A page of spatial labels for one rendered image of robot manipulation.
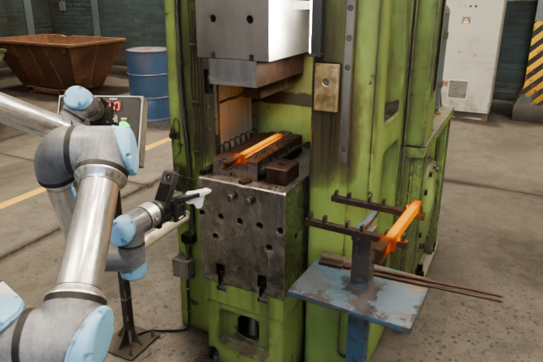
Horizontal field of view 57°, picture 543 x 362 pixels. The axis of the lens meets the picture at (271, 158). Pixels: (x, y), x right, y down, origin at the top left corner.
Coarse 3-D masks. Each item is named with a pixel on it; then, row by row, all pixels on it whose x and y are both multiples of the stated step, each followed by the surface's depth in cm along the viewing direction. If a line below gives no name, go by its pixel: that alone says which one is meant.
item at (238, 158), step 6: (270, 138) 210; (276, 138) 212; (258, 144) 202; (264, 144) 203; (246, 150) 194; (252, 150) 194; (234, 156) 186; (240, 156) 186; (222, 162) 180; (228, 162) 179; (234, 162) 184; (240, 162) 187; (222, 168) 181; (228, 168) 180
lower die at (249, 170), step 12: (276, 132) 226; (288, 132) 222; (240, 144) 211; (252, 144) 208; (300, 144) 220; (216, 156) 196; (228, 156) 193; (252, 156) 192; (264, 156) 192; (276, 156) 200; (216, 168) 195; (240, 168) 190; (252, 168) 187; (252, 180) 189
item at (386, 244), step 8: (416, 200) 162; (408, 208) 156; (416, 208) 156; (408, 216) 151; (400, 224) 146; (408, 224) 150; (392, 232) 141; (400, 232) 142; (384, 240) 134; (392, 240) 135; (376, 248) 130; (384, 248) 130; (392, 248) 136; (376, 256) 130; (384, 256) 134
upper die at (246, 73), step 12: (216, 60) 181; (228, 60) 178; (240, 60) 176; (252, 60) 177; (276, 60) 187; (288, 60) 197; (300, 60) 207; (216, 72) 182; (228, 72) 180; (240, 72) 178; (252, 72) 175; (264, 72) 180; (276, 72) 189; (288, 72) 199; (300, 72) 209; (228, 84) 181; (240, 84) 179; (252, 84) 177; (264, 84) 181
